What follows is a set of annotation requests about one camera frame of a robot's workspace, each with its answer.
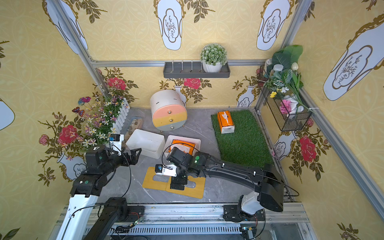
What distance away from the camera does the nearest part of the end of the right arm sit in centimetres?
52

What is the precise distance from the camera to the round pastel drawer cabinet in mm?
922

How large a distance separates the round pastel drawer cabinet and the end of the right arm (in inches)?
16.1
